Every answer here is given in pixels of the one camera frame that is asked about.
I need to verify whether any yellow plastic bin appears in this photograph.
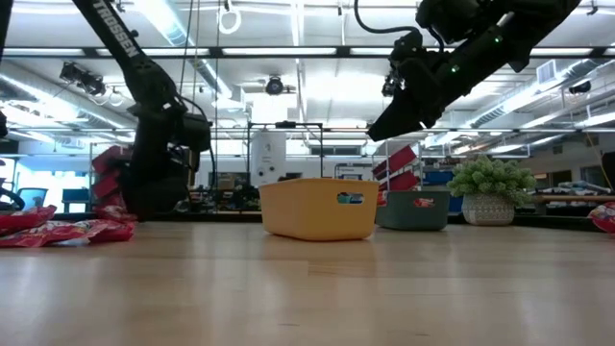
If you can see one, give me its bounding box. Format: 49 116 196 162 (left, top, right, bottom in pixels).
258 177 381 242

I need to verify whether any black aluminium table frame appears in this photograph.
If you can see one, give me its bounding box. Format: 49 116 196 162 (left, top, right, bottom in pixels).
0 45 615 232

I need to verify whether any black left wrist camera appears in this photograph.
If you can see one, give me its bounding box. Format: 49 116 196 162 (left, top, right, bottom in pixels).
182 113 213 156

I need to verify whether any black overhead camera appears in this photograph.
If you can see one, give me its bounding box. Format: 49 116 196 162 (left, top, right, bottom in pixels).
264 75 285 96

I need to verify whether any red KitKat candy bar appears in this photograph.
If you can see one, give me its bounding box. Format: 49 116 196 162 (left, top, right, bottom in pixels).
0 219 136 249

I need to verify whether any red Skittles candy pack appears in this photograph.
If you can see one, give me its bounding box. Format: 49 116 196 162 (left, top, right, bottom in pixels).
0 205 58 237
93 204 139 224
587 201 615 235

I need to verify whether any dark teal plastic bin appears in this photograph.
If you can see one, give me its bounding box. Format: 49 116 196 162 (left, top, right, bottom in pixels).
375 189 452 233

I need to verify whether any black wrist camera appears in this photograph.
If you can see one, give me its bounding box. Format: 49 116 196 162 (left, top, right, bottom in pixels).
182 113 213 156
387 27 425 63

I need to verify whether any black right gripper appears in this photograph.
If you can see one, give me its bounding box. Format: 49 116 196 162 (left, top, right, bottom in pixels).
367 50 481 143

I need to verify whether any blue storage bin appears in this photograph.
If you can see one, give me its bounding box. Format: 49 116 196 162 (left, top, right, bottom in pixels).
421 168 455 193

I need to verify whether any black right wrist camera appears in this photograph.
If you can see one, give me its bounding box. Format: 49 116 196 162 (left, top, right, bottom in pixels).
387 27 425 63

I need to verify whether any red storage bin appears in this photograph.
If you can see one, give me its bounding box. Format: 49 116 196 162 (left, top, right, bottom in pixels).
371 144 418 180
379 170 420 193
91 171 124 199
90 146 131 175

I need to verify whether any green artificial potted plant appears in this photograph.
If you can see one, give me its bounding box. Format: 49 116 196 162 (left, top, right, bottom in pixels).
446 154 538 228

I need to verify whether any white cylindrical tank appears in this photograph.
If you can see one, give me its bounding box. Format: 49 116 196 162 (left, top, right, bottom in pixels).
249 130 288 187

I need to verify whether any black ceiling-mounted device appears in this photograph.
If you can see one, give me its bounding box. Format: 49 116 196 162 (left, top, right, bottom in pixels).
59 61 108 97

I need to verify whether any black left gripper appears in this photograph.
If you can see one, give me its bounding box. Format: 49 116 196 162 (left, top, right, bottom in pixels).
125 108 191 221

